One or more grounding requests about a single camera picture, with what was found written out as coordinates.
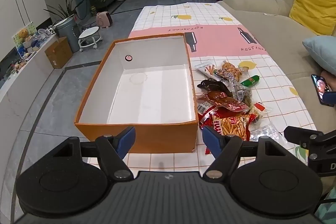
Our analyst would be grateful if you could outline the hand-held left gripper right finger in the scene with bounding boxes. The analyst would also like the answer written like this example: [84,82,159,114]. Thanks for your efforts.
[202,126,285,180]

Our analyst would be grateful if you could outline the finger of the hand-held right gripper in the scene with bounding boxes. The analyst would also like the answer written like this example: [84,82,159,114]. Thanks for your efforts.
[283,126,336,160]

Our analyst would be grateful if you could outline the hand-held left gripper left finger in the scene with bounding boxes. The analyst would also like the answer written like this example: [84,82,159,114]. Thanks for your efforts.
[51,126,136,179]

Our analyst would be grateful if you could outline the red stick snack bag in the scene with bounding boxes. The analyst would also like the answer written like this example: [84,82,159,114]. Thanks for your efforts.
[198,111,258,155]

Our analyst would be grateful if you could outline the clear packet of brown snacks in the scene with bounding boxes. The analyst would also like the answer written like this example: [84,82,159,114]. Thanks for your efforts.
[247,109,280,142]

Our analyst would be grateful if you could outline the red foil snack packet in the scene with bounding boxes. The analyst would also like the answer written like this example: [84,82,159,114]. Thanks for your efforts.
[196,91,250,115]

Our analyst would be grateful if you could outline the orange cardboard box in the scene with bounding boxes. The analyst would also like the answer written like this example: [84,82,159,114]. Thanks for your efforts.
[74,33,198,153]

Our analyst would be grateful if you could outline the small red white snack packet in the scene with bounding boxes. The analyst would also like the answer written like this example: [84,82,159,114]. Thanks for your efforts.
[253,101,272,113]

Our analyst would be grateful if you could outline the dark brown snack packet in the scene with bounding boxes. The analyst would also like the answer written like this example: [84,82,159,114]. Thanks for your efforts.
[197,78,233,94]

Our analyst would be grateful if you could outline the white carrot-print snack packet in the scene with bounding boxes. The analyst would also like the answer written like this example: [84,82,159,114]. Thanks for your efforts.
[194,61,219,77]

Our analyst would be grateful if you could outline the orange fried snack packet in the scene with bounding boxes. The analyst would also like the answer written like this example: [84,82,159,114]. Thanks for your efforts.
[214,61,248,83]

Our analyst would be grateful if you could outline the teal striped clothing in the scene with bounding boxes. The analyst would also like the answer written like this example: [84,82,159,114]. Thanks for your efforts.
[314,194,336,224]

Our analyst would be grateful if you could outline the dark blue holder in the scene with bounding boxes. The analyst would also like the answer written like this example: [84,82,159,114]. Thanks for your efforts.
[322,91,336,108]

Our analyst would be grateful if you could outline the smartphone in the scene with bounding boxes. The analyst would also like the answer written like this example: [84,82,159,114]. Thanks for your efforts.
[311,73,330,105]

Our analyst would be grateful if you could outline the green sausage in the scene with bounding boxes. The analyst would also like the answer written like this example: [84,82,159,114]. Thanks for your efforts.
[240,74,260,87]

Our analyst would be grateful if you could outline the light blue pillow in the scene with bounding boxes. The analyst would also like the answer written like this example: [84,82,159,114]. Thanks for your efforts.
[302,35,336,75]

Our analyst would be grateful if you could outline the brown cardboard carton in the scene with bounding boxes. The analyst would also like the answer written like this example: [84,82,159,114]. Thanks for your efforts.
[45,37,73,69]

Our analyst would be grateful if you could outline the pink white printed tablecloth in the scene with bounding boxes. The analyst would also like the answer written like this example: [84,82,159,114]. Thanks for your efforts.
[88,2,318,172]

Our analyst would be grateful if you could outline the white rolling stool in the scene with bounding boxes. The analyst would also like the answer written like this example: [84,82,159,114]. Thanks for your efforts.
[78,26,102,52]

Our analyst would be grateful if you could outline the grey plant pot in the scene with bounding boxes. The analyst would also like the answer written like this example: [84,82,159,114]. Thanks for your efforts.
[55,17,80,52]

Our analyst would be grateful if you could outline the white tv console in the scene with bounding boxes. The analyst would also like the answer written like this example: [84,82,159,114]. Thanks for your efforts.
[0,38,57,122]

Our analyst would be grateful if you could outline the pink heater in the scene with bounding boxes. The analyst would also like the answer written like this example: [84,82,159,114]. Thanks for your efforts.
[96,12,113,29]

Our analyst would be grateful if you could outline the yellow pillow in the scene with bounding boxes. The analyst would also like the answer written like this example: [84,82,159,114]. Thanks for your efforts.
[289,0,336,36]

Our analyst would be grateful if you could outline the beige sofa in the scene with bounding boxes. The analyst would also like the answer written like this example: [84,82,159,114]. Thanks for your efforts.
[219,0,336,188]

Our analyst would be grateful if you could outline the row of small figurines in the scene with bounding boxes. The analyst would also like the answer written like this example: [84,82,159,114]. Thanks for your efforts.
[0,27,57,83]

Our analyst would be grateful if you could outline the potted long-leaf plant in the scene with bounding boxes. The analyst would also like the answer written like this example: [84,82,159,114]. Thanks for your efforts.
[45,0,84,22]

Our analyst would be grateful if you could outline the plush toy picture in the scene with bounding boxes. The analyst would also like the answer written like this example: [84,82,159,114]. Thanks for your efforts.
[12,21,38,52]

